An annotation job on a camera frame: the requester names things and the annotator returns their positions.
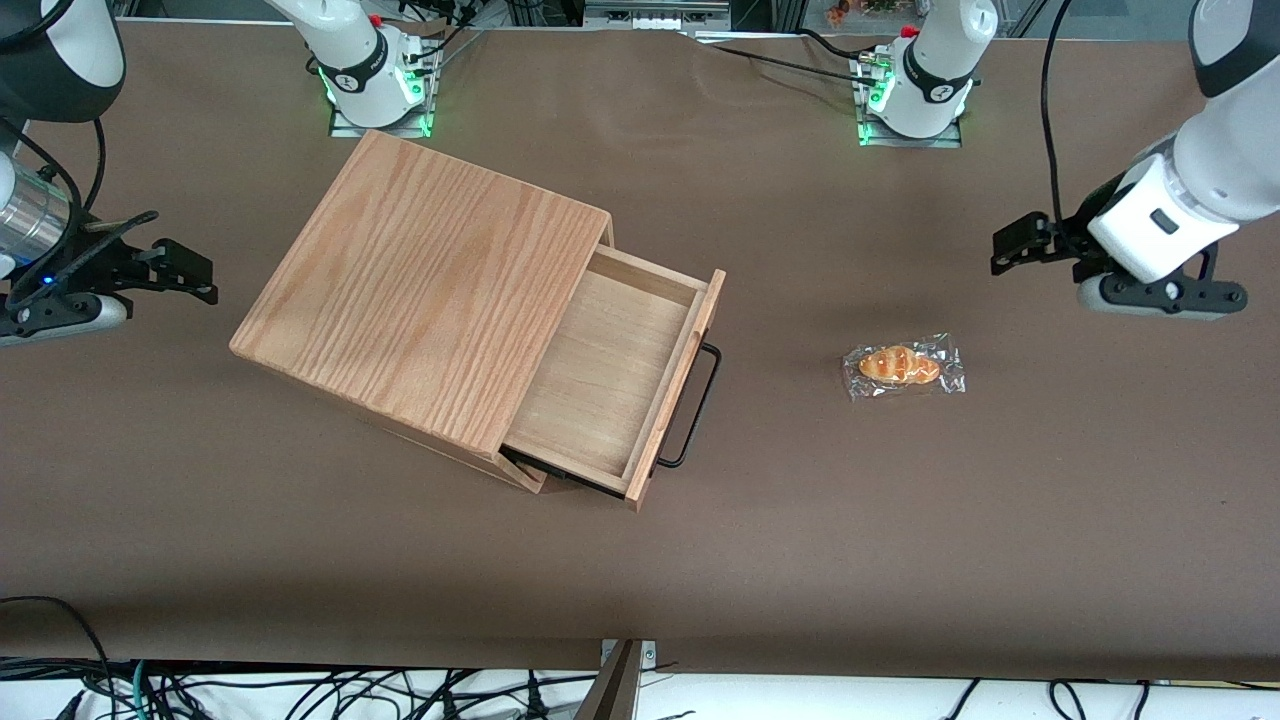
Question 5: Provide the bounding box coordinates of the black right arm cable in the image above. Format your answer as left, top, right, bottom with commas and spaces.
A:
0, 118, 161, 306

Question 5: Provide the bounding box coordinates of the bread roll in plastic wrap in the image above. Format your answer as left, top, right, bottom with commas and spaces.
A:
842, 333, 967, 403

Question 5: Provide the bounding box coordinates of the black looped floor cable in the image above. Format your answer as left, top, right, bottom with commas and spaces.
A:
0, 596, 113, 693

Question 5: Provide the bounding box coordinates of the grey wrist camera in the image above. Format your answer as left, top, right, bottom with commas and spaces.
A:
0, 294, 130, 348
1076, 245, 1250, 322

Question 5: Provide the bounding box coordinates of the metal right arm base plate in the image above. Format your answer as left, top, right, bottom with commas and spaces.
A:
328, 38, 438, 139

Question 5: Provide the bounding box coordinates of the black metal drawer handle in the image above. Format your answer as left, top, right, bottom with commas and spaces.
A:
654, 342, 723, 470

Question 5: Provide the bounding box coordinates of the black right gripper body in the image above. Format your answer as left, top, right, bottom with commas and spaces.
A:
8, 236, 153, 313

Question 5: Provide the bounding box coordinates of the wooden oak cabinet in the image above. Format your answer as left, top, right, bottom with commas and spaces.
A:
229, 130, 616, 494

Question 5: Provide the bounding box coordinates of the metal bracket at table edge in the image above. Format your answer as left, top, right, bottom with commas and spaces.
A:
574, 638, 657, 720

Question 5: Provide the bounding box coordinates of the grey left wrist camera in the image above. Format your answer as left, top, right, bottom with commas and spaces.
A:
1076, 245, 1250, 322

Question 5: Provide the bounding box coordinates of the long black table cable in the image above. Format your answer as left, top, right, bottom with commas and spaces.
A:
698, 42, 869, 79

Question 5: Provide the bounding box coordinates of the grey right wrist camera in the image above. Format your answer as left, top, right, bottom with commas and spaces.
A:
0, 294, 130, 348

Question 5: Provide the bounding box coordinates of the aluminium frame rail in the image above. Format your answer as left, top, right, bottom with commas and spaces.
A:
584, 0, 733, 31

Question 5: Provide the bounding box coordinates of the wooden drawer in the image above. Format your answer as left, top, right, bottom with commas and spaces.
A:
499, 244, 727, 514

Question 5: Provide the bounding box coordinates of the brown table cover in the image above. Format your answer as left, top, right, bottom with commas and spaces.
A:
0, 18, 1280, 683

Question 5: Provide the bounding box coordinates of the short black table cable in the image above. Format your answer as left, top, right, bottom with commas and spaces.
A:
796, 27, 873, 63

